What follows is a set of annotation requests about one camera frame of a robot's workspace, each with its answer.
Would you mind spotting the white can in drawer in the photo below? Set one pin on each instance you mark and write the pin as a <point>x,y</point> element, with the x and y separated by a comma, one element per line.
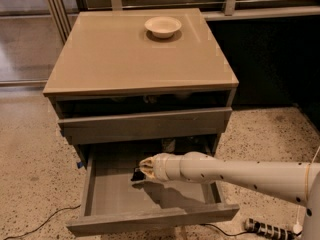
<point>168,145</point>

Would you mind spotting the open grey middle drawer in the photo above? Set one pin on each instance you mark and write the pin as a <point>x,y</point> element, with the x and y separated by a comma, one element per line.
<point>113,203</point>

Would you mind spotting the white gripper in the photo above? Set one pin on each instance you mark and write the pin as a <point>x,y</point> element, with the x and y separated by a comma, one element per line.
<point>161,167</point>

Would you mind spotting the blue tape piece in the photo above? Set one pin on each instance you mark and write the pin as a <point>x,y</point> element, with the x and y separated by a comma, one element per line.
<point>79,165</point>

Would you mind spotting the black power strip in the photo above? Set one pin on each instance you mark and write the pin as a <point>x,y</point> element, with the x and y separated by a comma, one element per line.
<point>268,231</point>

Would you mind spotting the metal railing frame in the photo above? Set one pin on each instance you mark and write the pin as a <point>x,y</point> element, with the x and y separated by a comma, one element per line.
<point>211,10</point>

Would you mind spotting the grey drawer cabinet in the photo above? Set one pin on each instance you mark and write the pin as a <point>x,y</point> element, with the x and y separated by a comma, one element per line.
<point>112,65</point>

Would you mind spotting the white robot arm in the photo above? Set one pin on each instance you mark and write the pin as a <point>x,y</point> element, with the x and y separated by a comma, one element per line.
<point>295,182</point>

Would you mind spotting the white bowl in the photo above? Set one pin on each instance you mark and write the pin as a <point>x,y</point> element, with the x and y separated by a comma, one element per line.
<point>163,27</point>

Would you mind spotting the black rxbar chocolate wrapper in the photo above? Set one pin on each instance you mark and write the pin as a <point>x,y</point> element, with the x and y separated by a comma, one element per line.
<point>138,175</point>

